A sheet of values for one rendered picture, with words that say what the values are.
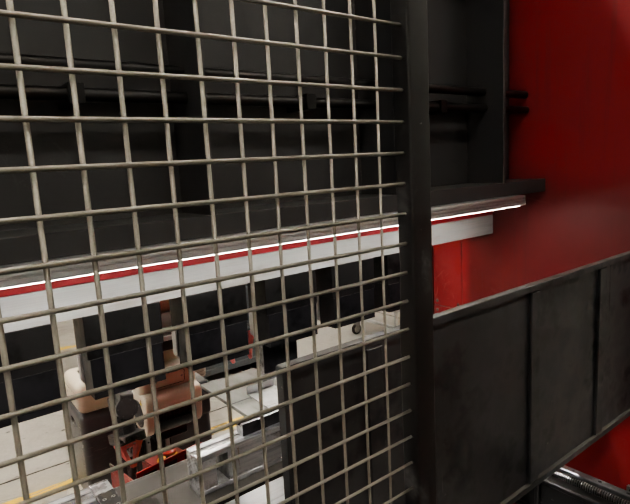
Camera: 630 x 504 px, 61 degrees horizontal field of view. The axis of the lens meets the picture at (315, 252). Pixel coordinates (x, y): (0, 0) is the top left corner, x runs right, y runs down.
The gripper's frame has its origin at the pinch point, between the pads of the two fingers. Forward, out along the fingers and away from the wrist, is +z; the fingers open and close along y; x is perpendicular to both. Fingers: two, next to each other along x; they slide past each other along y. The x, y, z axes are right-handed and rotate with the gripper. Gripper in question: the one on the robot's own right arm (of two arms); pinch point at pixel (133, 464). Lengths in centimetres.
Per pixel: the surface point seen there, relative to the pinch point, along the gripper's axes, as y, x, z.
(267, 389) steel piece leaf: 32.9, 26.0, -12.6
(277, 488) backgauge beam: 64, -2, -3
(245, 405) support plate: 35.1, 16.2, -11.8
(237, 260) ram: 54, 9, -48
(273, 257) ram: 56, 19, -47
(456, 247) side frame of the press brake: 53, 107, -36
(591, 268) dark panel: 109, 63, -28
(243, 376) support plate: 20.2, 28.4, -15.6
